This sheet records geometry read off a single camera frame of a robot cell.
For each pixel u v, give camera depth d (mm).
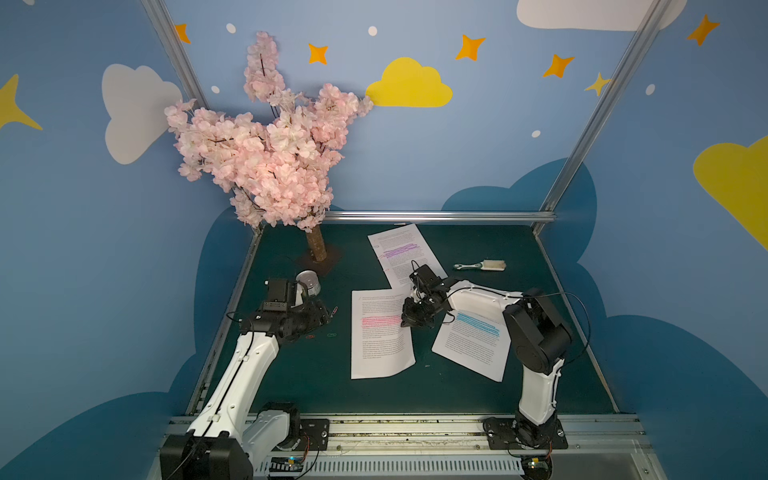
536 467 732
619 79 802
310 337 911
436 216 1315
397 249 1153
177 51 746
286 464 730
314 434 734
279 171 625
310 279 986
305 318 737
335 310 981
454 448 746
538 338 506
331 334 931
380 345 901
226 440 396
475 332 930
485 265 1079
